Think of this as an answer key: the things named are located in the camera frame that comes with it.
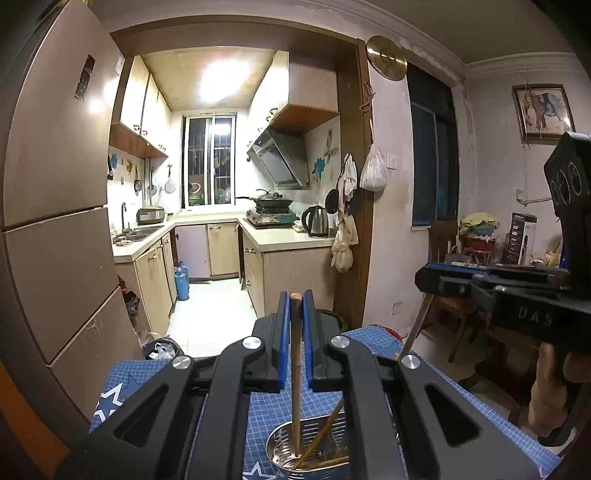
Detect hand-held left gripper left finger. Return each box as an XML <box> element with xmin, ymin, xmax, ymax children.
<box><xmin>55</xmin><ymin>291</ymin><xmax>291</xmax><ymax>480</ymax></box>

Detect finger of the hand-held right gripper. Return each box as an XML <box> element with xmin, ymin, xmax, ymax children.
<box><xmin>427</xmin><ymin>262</ymin><xmax>571</xmax><ymax>282</ymax></box>
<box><xmin>414</xmin><ymin>268</ymin><xmax>573</xmax><ymax>306</ymax></box>

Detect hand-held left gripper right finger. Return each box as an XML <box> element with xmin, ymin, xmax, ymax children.
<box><xmin>304</xmin><ymin>291</ymin><xmax>527</xmax><ymax>480</ymax></box>

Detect wooden chopstick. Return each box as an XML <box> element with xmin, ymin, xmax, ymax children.
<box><xmin>289</xmin><ymin>292</ymin><xmax>304</xmax><ymax>459</ymax></box>
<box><xmin>392</xmin><ymin>293</ymin><xmax>435</xmax><ymax>363</ymax></box>
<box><xmin>294</xmin><ymin>398</ymin><xmax>345</xmax><ymax>468</ymax></box>
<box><xmin>295</xmin><ymin>456</ymin><xmax>350</xmax><ymax>470</ymax></box>

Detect perforated metal utensil holder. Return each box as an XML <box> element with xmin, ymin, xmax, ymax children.
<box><xmin>265</xmin><ymin>408</ymin><xmax>399</xmax><ymax>480</ymax></box>

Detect person's right hand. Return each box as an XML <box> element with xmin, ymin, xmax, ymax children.
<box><xmin>527</xmin><ymin>342</ymin><xmax>591</xmax><ymax>435</ymax></box>

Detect tall black carton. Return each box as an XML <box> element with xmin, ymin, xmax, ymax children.
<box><xmin>501</xmin><ymin>213</ymin><xmax>538</xmax><ymax>266</ymax></box>

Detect dark wooden chair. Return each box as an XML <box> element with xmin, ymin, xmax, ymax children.
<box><xmin>416</xmin><ymin>220</ymin><xmax>483</xmax><ymax>364</ymax></box>

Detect beige kitchen base cabinet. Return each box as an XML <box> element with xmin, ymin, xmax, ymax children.
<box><xmin>238</xmin><ymin>217</ymin><xmax>343</xmax><ymax>320</ymax></box>
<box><xmin>113</xmin><ymin>231</ymin><xmax>179</xmax><ymax>339</ymax></box>

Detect framed elephant picture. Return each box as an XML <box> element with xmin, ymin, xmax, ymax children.
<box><xmin>512</xmin><ymin>84</ymin><xmax>577</xmax><ymax>144</ymax></box>

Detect blue star-print tablecloth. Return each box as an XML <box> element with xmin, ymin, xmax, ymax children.
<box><xmin>92</xmin><ymin>325</ymin><xmax>565</xmax><ymax>480</ymax></box>

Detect hanging bundle of bags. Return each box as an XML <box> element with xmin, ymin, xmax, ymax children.
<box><xmin>331</xmin><ymin>216</ymin><xmax>360</xmax><ymax>274</ymax></box>

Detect blue gas cylinder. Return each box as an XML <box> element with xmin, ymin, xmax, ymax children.
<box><xmin>174</xmin><ymin>261</ymin><xmax>191</xmax><ymax>302</ymax></box>

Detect steel electric kettle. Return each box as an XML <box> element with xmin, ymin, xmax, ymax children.
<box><xmin>301</xmin><ymin>205</ymin><xmax>330</xmax><ymax>238</ymax></box>

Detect black trash bin with bag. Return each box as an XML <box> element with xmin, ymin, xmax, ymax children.
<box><xmin>141</xmin><ymin>338</ymin><xmax>186</xmax><ymax>361</ymax></box>

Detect tabletop gas stove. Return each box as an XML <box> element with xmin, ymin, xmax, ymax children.
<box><xmin>245</xmin><ymin>209</ymin><xmax>298</xmax><ymax>228</ymax></box>

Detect dark room window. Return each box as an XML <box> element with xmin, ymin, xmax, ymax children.
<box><xmin>406</xmin><ymin>62</ymin><xmax>462</xmax><ymax>230</ymax></box>

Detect hanging white plastic bag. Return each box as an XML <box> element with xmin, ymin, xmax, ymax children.
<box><xmin>359</xmin><ymin>145</ymin><xmax>389</xmax><ymax>193</ymax></box>

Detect black wok with lid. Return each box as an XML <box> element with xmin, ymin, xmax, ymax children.
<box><xmin>235</xmin><ymin>189</ymin><xmax>295</xmax><ymax>212</ymax></box>

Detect hanging cloths and pan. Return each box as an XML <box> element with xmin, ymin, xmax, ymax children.
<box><xmin>324</xmin><ymin>154</ymin><xmax>359</xmax><ymax>217</ymax></box>

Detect steel range hood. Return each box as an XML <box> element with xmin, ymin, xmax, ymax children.
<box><xmin>246</xmin><ymin>129</ymin><xmax>311</xmax><ymax>190</ymax></box>

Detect steel kitchen sink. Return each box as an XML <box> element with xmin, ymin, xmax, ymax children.
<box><xmin>113</xmin><ymin>224</ymin><xmax>165</xmax><ymax>246</ymax></box>

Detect barred kitchen window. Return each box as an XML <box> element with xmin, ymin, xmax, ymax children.
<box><xmin>181</xmin><ymin>114</ymin><xmax>239</xmax><ymax>212</ymax></box>

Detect brown-bottomed upper kitchen cabinet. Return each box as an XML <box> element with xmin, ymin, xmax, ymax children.
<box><xmin>249</xmin><ymin>51</ymin><xmax>341</xmax><ymax>136</ymax></box>

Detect kitchen ceiling light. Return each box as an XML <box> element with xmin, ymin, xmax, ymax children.
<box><xmin>198</xmin><ymin>58</ymin><xmax>253</xmax><ymax>105</ymax></box>

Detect beige upper kitchen cabinets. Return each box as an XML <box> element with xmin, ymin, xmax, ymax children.
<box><xmin>110</xmin><ymin>55</ymin><xmax>173</xmax><ymax>160</ymax></box>

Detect tall bronze refrigerator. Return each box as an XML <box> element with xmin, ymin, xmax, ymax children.
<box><xmin>0</xmin><ymin>0</ymin><xmax>126</xmax><ymax>418</ymax></box>

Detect wooden doorway frame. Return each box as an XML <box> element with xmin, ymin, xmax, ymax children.
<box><xmin>109</xmin><ymin>25</ymin><xmax>375</xmax><ymax>329</ymax></box>

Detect round gold wall clock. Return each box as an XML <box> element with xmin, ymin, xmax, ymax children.
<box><xmin>366</xmin><ymin>35</ymin><xmax>408</xmax><ymax>82</ymax></box>

